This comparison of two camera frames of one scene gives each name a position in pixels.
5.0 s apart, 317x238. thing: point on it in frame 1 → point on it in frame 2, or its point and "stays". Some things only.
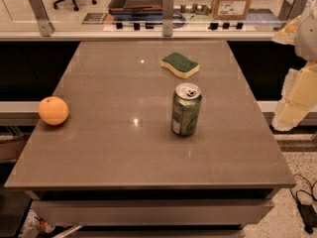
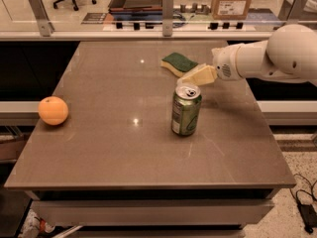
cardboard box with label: [232, 1] stays
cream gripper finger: [298, 97] → [225, 60]
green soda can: [185, 110] stays
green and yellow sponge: [180, 64] stays
